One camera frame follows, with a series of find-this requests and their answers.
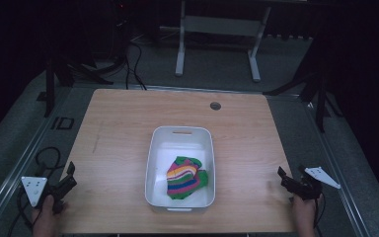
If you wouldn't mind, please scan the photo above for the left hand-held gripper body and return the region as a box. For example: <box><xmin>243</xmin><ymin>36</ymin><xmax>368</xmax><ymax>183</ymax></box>
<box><xmin>21</xmin><ymin>176</ymin><xmax>67</xmax><ymax>215</ymax></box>

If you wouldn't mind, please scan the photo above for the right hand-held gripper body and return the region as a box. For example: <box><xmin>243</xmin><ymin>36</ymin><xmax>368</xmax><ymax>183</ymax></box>
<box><xmin>286</xmin><ymin>166</ymin><xmax>341</xmax><ymax>201</ymax></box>

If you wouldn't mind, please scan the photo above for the striped colourful sock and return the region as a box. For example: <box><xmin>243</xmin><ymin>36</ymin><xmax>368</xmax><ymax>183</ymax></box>
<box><xmin>166</xmin><ymin>155</ymin><xmax>209</xmax><ymax>200</ymax></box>

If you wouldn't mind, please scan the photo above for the white plastic bin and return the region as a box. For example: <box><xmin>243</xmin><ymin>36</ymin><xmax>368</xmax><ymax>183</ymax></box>
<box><xmin>144</xmin><ymin>125</ymin><xmax>216</xmax><ymax>212</ymax></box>

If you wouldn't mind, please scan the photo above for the person's left hand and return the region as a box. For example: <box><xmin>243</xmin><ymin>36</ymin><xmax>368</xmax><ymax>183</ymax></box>
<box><xmin>31</xmin><ymin>195</ymin><xmax>67</xmax><ymax>237</ymax></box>

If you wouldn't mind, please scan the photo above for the person's right hand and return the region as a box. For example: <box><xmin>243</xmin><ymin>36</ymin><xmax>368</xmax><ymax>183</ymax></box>
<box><xmin>289</xmin><ymin>194</ymin><xmax>324</xmax><ymax>237</ymax></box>

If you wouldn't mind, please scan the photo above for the black stand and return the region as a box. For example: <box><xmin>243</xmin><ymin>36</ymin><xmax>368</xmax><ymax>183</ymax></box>
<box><xmin>37</xmin><ymin>19</ymin><xmax>127</xmax><ymax>119</ymax></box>
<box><xmin>263</xmin><ymin>29</ymin><xmax>343</xmax><ymax>133</ymax></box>

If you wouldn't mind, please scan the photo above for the black floor cable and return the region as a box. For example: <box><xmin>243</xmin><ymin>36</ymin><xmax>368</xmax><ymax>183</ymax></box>
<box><xmin>123</xmin><ymin>40</ymin><xmax>148</xmax><ymax>91</ymax></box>

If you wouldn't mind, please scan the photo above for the white metal table frame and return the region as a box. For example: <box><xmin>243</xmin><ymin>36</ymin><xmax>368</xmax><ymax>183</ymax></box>
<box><xmin>175</xmin><ymin>0</ymin><xmax>272</xmax><ymax>83</ymax></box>

